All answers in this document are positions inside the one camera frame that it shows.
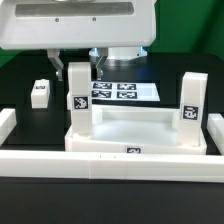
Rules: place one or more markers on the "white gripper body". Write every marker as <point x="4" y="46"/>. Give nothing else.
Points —
<point x="69" y="24"/>

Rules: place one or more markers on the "white U-shaped boundary fence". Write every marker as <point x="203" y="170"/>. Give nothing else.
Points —
<point x="99" y="165"/>

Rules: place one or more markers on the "white desk top tray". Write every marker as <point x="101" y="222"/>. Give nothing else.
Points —
<point x="124" y="129"/>

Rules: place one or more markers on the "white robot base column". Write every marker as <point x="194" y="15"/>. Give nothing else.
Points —
<point x="118" y="53"/>

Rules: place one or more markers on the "fiducial marker sheet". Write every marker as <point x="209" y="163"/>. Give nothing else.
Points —
<point x="125" y="91"/>

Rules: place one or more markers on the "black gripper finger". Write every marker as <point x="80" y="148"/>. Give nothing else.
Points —
<point x="53" y="55"/>
<point x="101" y="63"/>

